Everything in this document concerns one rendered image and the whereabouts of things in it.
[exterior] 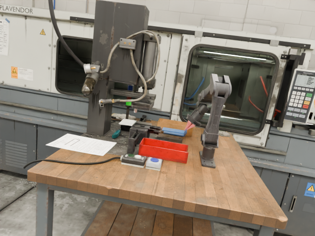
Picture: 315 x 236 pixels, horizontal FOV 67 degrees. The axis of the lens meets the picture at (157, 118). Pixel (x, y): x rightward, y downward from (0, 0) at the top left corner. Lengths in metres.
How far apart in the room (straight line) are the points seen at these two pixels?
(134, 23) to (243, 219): 1.05
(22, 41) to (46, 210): 1.76
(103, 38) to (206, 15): 2.94
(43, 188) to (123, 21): 0.90
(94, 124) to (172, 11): 3.06
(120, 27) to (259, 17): 3.07
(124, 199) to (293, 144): 1.55
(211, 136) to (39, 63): 1.74
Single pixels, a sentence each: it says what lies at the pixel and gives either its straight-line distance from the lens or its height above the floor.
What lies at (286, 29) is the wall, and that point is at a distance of 4.32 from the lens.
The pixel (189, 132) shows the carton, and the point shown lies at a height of 0.93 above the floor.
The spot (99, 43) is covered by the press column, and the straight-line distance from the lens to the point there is 1.41.
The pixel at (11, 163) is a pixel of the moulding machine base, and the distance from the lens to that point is 2.86.
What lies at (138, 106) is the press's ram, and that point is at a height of 1.12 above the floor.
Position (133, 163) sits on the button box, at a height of 0.91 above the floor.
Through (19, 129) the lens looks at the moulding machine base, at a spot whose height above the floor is 0.56.
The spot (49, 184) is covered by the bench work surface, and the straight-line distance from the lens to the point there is 1.03.
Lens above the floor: 1.37
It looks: 13 degrees down
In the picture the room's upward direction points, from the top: 8 degrees clockwise
